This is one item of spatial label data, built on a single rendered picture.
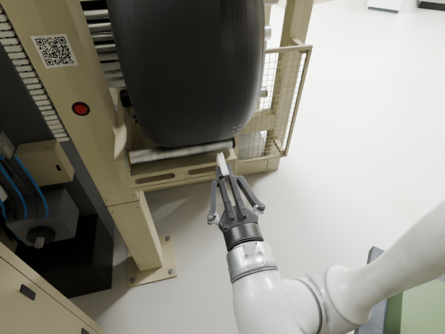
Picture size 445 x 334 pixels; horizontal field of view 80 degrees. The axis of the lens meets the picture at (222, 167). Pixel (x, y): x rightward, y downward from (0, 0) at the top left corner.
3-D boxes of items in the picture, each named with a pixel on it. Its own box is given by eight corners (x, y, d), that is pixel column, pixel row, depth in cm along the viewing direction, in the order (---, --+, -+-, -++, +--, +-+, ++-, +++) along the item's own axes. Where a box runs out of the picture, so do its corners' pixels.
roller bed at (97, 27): (91, 92, 112) (60, 13, 91) (94, 76, 122) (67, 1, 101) (139, 87, 115) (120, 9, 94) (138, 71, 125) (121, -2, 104)
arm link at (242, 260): (232, 277, 45) (224, 243, 48) (230, 289, 52) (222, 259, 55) (283, 264, 46) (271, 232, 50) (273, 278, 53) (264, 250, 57)
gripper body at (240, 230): (270, 236, 50) (255, 194, 55) (226, 246, 49) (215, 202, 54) (263, 250, 56) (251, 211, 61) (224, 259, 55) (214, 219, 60)
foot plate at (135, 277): (127, 287, 143) (126, 286, 142) (127, 243, 162) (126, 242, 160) (177, 276, 148) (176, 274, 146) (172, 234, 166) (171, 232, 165)
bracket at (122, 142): (122, 183, 83) (112, 161, 76) (124, 112, 110) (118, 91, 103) (133, 181, 84) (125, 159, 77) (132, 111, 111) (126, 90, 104)
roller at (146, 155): (124, 149, 82) (127, 154, 87) (126, 163, 81) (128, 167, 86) (233, 132, 88) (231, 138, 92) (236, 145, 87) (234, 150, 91)
